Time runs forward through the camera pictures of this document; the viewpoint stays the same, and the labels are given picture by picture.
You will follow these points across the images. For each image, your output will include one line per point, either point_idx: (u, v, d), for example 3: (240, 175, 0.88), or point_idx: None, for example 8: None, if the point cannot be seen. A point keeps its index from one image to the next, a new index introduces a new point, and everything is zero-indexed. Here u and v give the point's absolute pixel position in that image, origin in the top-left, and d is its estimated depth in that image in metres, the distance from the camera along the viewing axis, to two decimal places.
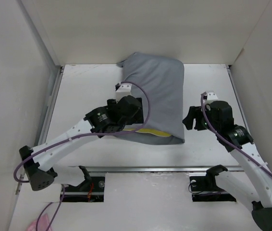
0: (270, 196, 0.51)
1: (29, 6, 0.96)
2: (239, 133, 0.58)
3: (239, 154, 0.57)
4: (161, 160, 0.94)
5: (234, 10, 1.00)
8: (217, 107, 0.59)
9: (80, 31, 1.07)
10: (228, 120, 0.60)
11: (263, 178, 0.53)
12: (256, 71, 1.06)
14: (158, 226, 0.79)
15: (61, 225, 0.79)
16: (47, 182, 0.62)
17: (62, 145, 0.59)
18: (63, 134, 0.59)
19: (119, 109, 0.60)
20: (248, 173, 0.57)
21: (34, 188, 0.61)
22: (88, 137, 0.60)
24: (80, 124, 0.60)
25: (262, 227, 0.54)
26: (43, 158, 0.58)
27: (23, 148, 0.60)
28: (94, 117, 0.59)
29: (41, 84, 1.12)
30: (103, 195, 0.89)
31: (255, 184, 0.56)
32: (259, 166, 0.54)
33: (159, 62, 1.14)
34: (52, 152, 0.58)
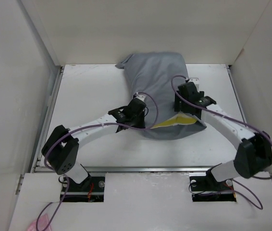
0: (237, 135, 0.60)
1: (29, 6, 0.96)
2: (204, 100, 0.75)
3: (207, 113, 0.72)
4: (160, 160, 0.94)
5: (234, 10, 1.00)
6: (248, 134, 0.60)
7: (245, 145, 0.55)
8: (184, 84, 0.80)
9: (80, 32, 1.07)
10: (193, 93, 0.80)
11: (226, 123, 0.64)
12: (256, 71, 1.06)
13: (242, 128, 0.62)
14: (157, 226, 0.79)
15: (60, 225, 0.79)
16: (69, 165, 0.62)
17: (95, 128, 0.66)
18: (95, 121, 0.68)
19: (131, 109, 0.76)
20: (218, 126, 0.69)
21: (58, 171, 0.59)
22: (112, 128, 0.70)
24: (107, 117, 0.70)
25: (245, 174, 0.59)
26: (81, 135, 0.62)
27: (59, 128, 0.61)
28: (115, 113, 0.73)
29: (41, 84, 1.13)
30: (103, 195, 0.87)
31: (226, 133, 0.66)
32: (222, 116, 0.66)
33: (161, 59, 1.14)
34: (88, 132, 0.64)
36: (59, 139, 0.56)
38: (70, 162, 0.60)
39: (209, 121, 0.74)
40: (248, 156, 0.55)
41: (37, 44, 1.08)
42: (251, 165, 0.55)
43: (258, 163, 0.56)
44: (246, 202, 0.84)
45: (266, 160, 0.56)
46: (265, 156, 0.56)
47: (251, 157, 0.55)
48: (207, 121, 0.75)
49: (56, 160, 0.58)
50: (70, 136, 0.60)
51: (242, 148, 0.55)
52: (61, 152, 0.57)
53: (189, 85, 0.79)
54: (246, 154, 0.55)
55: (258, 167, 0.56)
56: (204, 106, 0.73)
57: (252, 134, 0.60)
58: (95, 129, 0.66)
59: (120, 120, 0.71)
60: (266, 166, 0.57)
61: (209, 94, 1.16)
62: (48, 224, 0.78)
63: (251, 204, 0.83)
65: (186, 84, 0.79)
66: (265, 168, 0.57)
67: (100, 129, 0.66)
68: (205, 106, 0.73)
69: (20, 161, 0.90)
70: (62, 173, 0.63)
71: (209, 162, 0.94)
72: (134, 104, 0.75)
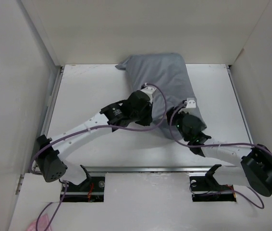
0: (238, 158, 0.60)
1: (29, 6, 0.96)
2: (202, 139, 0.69)
3: (205, 148, 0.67)
4: (161, 160, 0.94)
5: (234, 10, 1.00)
6: (246, 152, 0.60)
7: (247, 162, 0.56)
8: (191, 125, 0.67)
9: (80, 32, 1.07)
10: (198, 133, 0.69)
11: (224, 149, 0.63)
12: (256, 71, 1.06)
13: (239, 147, 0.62)
14: (157, 226, 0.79)
15: (60, 225, 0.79)
16: (59, 173, 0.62)
17: (81, 134, 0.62)
18: (82, 125, 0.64)
19: (130, 104, 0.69)
20: (219, 156, 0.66)
21: (47, 179, 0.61)
22: (104, 130, 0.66)
24: (98, 117, 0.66)
25: (265, 193, 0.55)
26: (62, 146, 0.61)
27: (41, 137, 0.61)
28: (108, 111, 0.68)
29: (41, 84, 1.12)
30: (103, 195, 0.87)
31: (229, 160, 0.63)
32: (218, 145, 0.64)
33: (161, 60, 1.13)
34: (71, 140, 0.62)
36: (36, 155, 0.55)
38: (58, 171, 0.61)
39: (211, 156, 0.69)
40: (255, 172, 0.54)
41: (37, 44, 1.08)
42: (264, 180, 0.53)
43: (270, 177, 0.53)
44: (247, 202, 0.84)
45: None
46: None
47: (259, 173, 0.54)
48: (209, 157, 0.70)
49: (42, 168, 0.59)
50: (50, 148, 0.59)
51: (246, 166, 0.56)
52: (44, 163, 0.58)
53: (195, 127, 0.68)
54: (253, 170, 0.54)
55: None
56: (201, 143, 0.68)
57: (249, 150, 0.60)
58: (80, 136, 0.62)
59: (111, 121, 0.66)
60: None
61: (210, 94, 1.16)
62: (48, 224, 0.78)
63: (251, 204, 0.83)
65: (193, 125, 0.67)
66: None
67: (86, 134, 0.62)
68: (202, 143, 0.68)
69: (20, 160, 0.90)
70: (55, 179, 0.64)
71: (210, 162, 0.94)
72: (134, 99, 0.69)
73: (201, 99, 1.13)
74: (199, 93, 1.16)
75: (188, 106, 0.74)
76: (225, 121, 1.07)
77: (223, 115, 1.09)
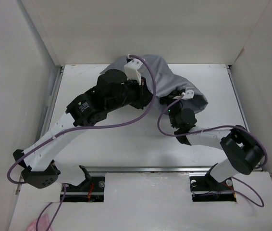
0: (217, 139, 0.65)
1: (29, 6, 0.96)
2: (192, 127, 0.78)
3: (191, 135, 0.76)
4: (161, 161, 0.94)
5: (234, 10, 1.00)
6: (225, 133, 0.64)
7: (226, 143, 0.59)
8: (187, 120, 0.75)
9: (80, 31, 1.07)
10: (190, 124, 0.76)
11: (207, 134, 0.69)
12: (256, 70, 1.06)
13: (219, 130, 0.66)
14: (158, 226, 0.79)
15: (61, 225, 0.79)
16: (49, 178, 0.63)
17: (48, 144, 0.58)
18: (47, 134, 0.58)
19: (100, 92, 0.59)
20: (204, 142, 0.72)
21: (41, 186, 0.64)
22: (73, 133, 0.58)
24: (62, 120, 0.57)
25: (246, 172, 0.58)
26: (34, 160, 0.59)
27: (16, 153, 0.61)
28: (75, 107, 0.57)
29: (41, 84, 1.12)
30: (103, 195, 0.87)
31: (213, 144, 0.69)
32: (201, 131, 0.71)
33: (160, 59, 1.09)
34: (40, 153, 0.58)
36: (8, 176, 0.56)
38: (48, 178, 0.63)
39: (196, 143, 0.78)
40: (233, 150, 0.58)
41: (36, 44, 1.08)
42: (242, 158, 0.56)
43: (248, 155, 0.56)
44: (247, 202, 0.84)
45: (254, 149, 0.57)
46: (251, 146, 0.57)
47: (237, 152, 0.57)
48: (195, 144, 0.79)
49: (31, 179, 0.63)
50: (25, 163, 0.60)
51: (225, 146, 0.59)
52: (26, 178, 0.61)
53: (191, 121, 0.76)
54: (231, 149, 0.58)
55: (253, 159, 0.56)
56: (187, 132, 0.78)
57: (228, 132, 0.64)
58: (47, 147, 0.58)
59: (78, 122, 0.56)
60: (258, 154, 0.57)
61: (210, 94, 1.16)
62: (48, 224, 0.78)
63: (251, 204, 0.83)
65: (188, 120, 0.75)
66: (258, 157, 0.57)
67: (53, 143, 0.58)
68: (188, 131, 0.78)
69: None
70: (51, 183, 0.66)
71: (210, 162, 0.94)
72: (103, 86, 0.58)
73: None
74: None
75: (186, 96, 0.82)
76: (225, 121, 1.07)
77: (223, 115, 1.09)
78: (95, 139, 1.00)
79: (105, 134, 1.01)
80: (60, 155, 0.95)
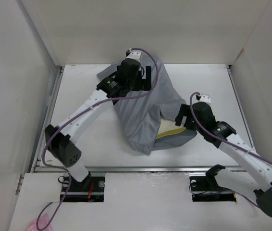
0: (265, 177, 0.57)
1: (29, 6, 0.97)
2: (222, 127, 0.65)
3: (226, 145, 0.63)
4: (161, 161, 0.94)
5: (233, 10, 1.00)
6: None
7: None
8: (198, 108, 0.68)
9: (79, 31, 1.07)
10: (210, 118, 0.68)
11: (253, 162, 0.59)
12: (256, 70, 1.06)
13: (269, 167, 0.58)
14: (158, 226, 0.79)
15: (60, 225, 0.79)
16: (76, 155, 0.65)
17: (85, 114, 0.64)
18: (83, 106, 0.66)
19: (123, 73, 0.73)
20: (238, 160, 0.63)
21: (66, 163, 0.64)
22: (105, 106, 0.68)
24: (96, 94, 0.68)
25: (267, 211, 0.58)
26: (71, 129, 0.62)
27: (48, 127, 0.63)
28: (105, 85, 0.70)
29: (41, 84, 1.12)
30: (103, 195, 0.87)
31: (247, 168, 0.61)
32: (247, 152, 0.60)
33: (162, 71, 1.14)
34: (78, 122, 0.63)
36: (51, 140, 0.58)
38: (75, 154, 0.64)
39: (226, 151, 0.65)
40: None
41: (36, 44, 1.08)
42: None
43: None
44: (247, 202, 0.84)
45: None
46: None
47: None
48: (222, 151, 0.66)
49: (58, 158, 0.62)
50: (61, 134, 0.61)
51: None
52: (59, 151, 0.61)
53: (213, 117, 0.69)
54: None
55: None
56: (223, 136, 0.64)
57: None
58: (85, 116, 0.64)
59: (111, 94, 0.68)
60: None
61: (209, 94, 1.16)
62: (48, 223, 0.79)
63: (251, 205, 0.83)
65: (201, 108, 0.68)
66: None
67: (90, 113, 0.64)
68: (224, 137, 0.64)
69: (20, 161, 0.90)
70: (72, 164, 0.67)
71: (210, 162, 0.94)
72: (126, 68, 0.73)
73: None
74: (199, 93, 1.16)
75: (202, 99, 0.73)
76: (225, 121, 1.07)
77: (223, 115, 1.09)
78: (95, 139, 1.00)
79: (105, 135, 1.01)
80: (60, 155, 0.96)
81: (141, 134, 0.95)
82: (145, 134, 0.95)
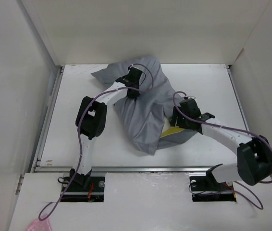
0: (235, 141, 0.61)
1: (29, 6, 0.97)
2: (204, 115, 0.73)
3: (206, 126, 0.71)
4: (161, 160, 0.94)
5: (233, 10, 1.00)
6: (245, 138, 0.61)
7: (243, 149, 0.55)
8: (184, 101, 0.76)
9: (79, 31, 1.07)
10: (195, 110, 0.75)
11: (224, 132, 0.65)
12: (256, 70, 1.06)
13: (240, 134, 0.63)
14: (157, 226, 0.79)
15: (60, 225, 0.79)
16: (102, 128, 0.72)
17: (112, 93, 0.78)
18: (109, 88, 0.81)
19: (132, 75, 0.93)
20: (217, 137, 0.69)
21: (95, 133, 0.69)
22: (122, 92, 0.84)
24: (117, 84, 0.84)
25: (250, 181, 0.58)
26: (104, 100, 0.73)
27: (86, 99, 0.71)
28: (121, 80, 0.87)
29: (41, 84, 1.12)
30: (103, 195, 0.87)
31: (224, 141, 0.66)
32: (220, 126, 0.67)
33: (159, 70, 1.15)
34: (108, 96, 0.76)
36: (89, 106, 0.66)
38: (103, 125, 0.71)
39: (208, 134, 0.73)
40: (247, 160, 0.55)
41: (37, 44, 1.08)
42: (253, 167, 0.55)
43: (260, 168, 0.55)
44: (247, 202, 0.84)
45: (268, 164, 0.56)
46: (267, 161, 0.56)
47: (251, 162, 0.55)
48: (206, 134, 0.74)
49: (92, 125, 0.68)
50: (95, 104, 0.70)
51: (241, 152, 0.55)
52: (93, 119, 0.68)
53: (197, 109, 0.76)
54: (245, 156, 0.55)
55: (262, 171, 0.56)
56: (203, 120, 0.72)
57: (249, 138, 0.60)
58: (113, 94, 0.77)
59: (128, 84, 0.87)
60: (270, 170, 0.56)
61: (209, 94, 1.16)
62: (46, 216, 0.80)
63: (251, 204, 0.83)
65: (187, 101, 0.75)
66: (268, 172, 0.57)
67: (116, 93, 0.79)
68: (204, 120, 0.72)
69: (20, 161, 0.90)
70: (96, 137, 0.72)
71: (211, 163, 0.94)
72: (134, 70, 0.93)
73: (200, 100, 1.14)
74: (199, 93, 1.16)
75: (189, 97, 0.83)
76: (225, 121, 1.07)
77: (223, 115, 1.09)
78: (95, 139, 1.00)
79: (105, 135, 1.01)
80: (61, 155, 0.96)
81: (146, 134, 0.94)
82: (150, 134, 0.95)
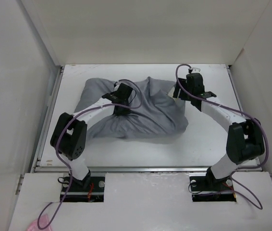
0: (229, 120, 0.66)
1: (29, 6, 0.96)
2: (205, 93, 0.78)
3: (205, 104, 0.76)
4: (161, 160, 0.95)
5: (233, 10, 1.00)
6: (240, 119, 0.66)
7: (235, 128, 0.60)
8: (191, 75, 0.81)
9: (79, 31, 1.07)
10: (199, 86, 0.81)
11: (221, 111, 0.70)
12: (256, 70, 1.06)
13: (235, 114, 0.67)
14: (158, 226, 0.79)
15: (60, 225, 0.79)
16: (80, 148, 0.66)
17: (96, 110, 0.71)
18: (93, 104, 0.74)
19: (121, 92, 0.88)
20: (214, 115, 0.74)
21: (72, 155, 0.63)
22: (108, 109, 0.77)
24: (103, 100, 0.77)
25: (235, 159, 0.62)
26: (85, 118, 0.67)
27: (63, 115, 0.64)
28: (108, 96, 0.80)
29: (41, 84, 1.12)
30: (103, 195, 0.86)
31: (220, 119, 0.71)
32: (218, 105, 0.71)
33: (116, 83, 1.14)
34: (91, 114, 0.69)
36: (66, 126, 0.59)
38: (81, 146, 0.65)
39: (206, 112, 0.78)
40: (236, 137, 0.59)
41: (37, 44, 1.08)
42: (241, 147, 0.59)
43: (249, 148, 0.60)
44: (247, 202, 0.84)
45: (256, 145, 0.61)
46: (255, 143, 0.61)
47: (239, 140, 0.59)
48: (205, 112, 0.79)
49: (69, 147, 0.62)
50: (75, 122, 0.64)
51: (232, 130, 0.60)
52: (71, 139, 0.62)
53: (202, 86, 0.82)
54: (235, 135, 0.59)
55: (248, 152, 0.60)
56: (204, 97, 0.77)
57: (243, 120, 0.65)
58: (96, 111, 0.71)
59: (116, 101, 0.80)
60: (257, 152, 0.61)
61: None
62: (48, 224, 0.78)
63: (251, 205, 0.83)
65: (193, 76, 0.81)
66: (255, 154, 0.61)
67: (101, 110, 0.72)
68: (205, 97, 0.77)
69: (20, 161, 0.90)
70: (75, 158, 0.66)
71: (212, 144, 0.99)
72: (124, 88, 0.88)
73: None
74: None
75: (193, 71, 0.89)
76: None
77: None
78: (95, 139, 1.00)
79: None
80: None
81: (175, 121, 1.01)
82: (176, 118, 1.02)
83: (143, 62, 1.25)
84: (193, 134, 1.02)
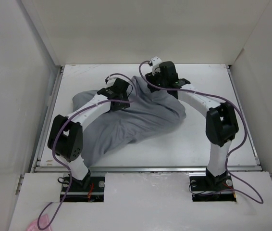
0: (206, 106, 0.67)
1: (29, 6, 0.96)
2: (179, 82, 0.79)
3: (181, 92, 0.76)
4: (162, 160, 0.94)
5: (233, 10, 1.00)
6: (215, 103, 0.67)
7: (212, 113, 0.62)
8: (163, 65, 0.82)
9: (79, 31, 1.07)
10: (173, 74, 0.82)
11: (197, 98, 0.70)
12: (256, 70, 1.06)
13: (210, 99, 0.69)
14: (158, 226, 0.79)
15: (60, 225, 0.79)
16: (78, 149, 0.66)
17: (91, 109, 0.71)
18: (88, 103, 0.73)
19: (117, 87, 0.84)
20: (191, 103, 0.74)
21: (70, 157, 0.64)
22: (105, 106, 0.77)
24: (98, 97, 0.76)
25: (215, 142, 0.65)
26: (80, 118, 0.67)
27: (58, 118, 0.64)
28: (104, 92, 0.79)
29: (41, 84, 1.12)
30: (103, 195, 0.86)
31: (198, 107, 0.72)
32: (194, 92, 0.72)
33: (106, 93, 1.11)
34: (86, 114, 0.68)
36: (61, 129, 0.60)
38: (79, 145, 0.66)
39: (184, 99, 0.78)
40: (214, 122, 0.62)
41: (36, 44, 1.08)
42: (220, 130, 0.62)
43: (226, 130, 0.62)
44: (247, 202, 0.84)
45: (232, 125, 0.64)
46: (231, 123, 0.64)
47: (216, 124, 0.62)
48: (182, 100, 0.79)
49: (66, 148, 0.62)
50: (70, 123, 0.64)
51: (210, 115, 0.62)
52: (67, 141, 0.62)
53: (176, 74, 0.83)
54: (212, 119, 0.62)
55: (227, 133, 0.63)
56: (179, 86, 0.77)
57: (218, 104, 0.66)
58: (92, 110, 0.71)
59: (111, 96, 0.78)
60: (233, 132, 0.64)
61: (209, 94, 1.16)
62: (48, 224, 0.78)
63: (251, 205, 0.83)
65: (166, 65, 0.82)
66: (232, 134, 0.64)
67: (96, 109, 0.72)
68: (180, 86, 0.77)
69: (20, 161, 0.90)
70: (74, 159, 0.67)
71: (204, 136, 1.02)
72: (119, 83, 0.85)
73: None
74: None
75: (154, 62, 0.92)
76: None
77: None
78: None
79: None
80: None
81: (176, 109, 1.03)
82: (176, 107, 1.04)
83: (143, 62, 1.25)
84: (193, 134, 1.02)
